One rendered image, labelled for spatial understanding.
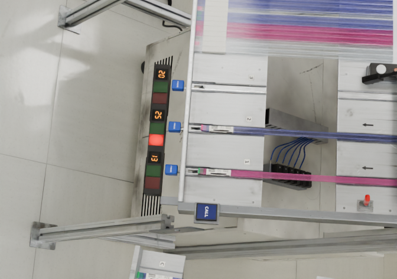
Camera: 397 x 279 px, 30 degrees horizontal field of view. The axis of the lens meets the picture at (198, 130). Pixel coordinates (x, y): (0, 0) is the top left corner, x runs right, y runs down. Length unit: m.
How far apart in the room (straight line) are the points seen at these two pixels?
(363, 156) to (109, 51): 1.13
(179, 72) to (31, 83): 0.48
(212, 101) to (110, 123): 0.79
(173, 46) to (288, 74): 0.44
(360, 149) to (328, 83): 0.62
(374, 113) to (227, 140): 0.37
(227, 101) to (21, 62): 0.84
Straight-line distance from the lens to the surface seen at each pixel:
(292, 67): 2.34
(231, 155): 1.84
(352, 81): 1.92
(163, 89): 1.90
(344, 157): 1.86
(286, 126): 2.20
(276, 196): 2.19
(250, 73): 1.90
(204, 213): 1.76
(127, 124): 2.64
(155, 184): 1.84
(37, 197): 2.42
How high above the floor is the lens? 2.12
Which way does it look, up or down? 48 degrees down
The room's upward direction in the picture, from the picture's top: 76 degrees clockwise
